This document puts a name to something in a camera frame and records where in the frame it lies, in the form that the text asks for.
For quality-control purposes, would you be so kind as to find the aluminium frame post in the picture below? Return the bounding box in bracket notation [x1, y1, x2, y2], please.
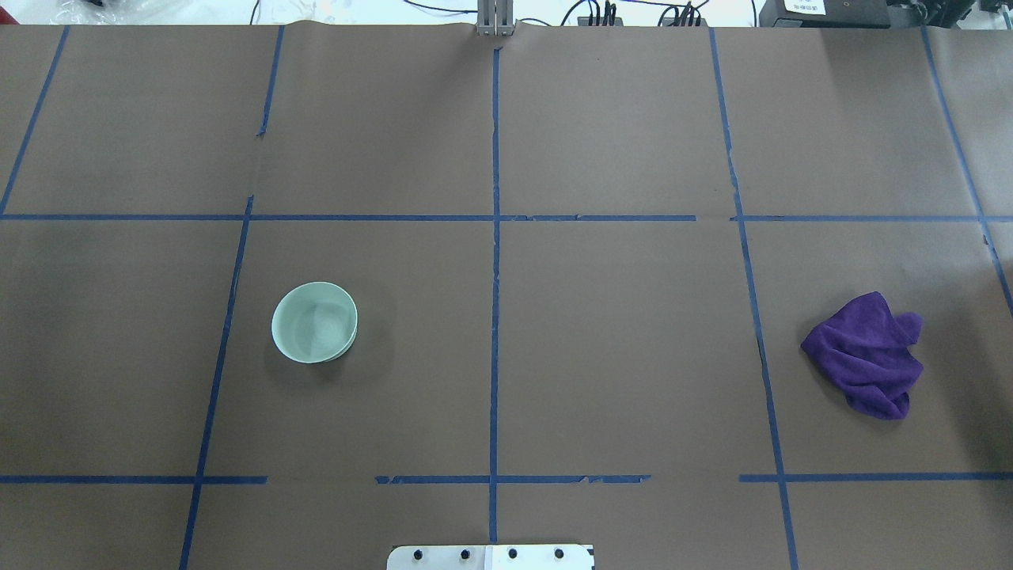
[475, 0, 516, 36]

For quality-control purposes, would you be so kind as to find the purple cloth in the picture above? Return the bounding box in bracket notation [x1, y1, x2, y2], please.
[800, 291, 925, 421]

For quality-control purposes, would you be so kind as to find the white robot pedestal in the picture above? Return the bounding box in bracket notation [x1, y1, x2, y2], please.
[386, 544, 596, 569]

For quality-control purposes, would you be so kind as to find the black computer box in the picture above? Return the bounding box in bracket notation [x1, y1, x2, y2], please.
[758, 0, 982, 29]

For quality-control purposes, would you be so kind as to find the mint green bowl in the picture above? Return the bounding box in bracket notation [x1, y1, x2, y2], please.
[271, 282, 359, 364]

